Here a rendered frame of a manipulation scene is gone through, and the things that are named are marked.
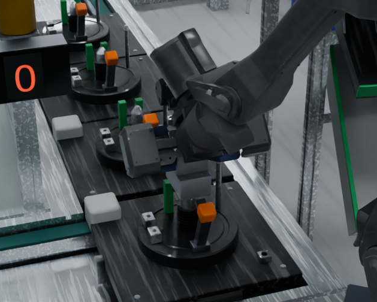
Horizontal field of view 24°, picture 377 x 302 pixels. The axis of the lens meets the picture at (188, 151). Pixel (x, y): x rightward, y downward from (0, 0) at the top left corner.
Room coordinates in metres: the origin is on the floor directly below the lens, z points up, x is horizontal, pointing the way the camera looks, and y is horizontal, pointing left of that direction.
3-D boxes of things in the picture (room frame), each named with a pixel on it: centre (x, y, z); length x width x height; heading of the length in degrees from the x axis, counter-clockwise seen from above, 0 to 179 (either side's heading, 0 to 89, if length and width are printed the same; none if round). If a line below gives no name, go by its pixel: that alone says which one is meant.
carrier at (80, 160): (1.23, 0.08, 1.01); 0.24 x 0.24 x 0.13; 18
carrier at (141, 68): (1.46, 0.16, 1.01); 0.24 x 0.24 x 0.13; 18
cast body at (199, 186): (0.99, 0.00, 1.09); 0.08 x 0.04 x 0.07; 19
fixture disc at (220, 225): (0.98, 0.00, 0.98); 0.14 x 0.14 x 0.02
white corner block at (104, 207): (1.05, 0.12, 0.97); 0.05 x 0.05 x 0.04; 18
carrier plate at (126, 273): (0.98, 0.00, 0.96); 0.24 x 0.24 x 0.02; 18
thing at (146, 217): (0.99, 0.05, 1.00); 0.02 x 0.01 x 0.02; 18
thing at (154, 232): (0.95, 0.05, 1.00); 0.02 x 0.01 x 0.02; 18
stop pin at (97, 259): (0.94, 0.12, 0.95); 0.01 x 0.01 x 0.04; 18
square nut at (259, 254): (0.94, -0.10, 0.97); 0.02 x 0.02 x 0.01; 18
